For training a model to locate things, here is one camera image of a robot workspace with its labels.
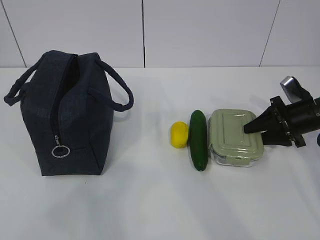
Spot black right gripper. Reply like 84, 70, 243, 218
243, 96, 320, 148

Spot green lidded glass container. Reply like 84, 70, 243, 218
208, 108, 264, 167

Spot green cucumber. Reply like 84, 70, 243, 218
189, 110, 209, 172

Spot yellow lemon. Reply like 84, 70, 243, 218
170, 121, 189, 149

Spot dark blue lunch bag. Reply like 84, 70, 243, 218
4, 50, 134, 176

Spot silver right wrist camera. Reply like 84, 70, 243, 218
280, 76, 303, 104

